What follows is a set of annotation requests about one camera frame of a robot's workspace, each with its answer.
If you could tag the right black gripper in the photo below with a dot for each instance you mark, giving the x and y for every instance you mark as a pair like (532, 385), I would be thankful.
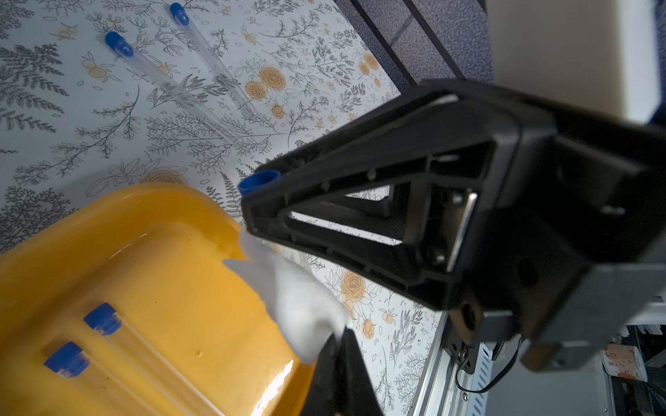
(554, 228)

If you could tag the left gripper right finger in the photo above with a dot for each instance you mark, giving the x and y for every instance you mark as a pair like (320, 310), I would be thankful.
(354, 393)

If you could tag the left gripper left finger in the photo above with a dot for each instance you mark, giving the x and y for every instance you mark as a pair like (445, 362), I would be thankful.
(322, 398)

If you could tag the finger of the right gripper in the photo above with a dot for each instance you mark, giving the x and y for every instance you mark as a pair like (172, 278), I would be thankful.
(374, 151)
(401, 268)

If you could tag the white wipe cloth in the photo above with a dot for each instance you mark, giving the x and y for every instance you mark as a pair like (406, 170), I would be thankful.
(305, 311)

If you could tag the yellow plastic tray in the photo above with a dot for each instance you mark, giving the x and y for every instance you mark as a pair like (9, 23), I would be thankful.
(154, 252)

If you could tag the clear test tube blue cap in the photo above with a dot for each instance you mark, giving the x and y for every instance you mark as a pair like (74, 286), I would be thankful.
(72, 363)

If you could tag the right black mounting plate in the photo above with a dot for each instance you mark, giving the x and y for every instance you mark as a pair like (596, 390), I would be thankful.
(465, 355)

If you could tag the orange print paper cup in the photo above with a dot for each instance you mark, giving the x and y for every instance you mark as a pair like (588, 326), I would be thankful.
(624, 361)

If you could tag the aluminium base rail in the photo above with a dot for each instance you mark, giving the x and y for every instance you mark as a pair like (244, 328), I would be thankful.
(444, 389)

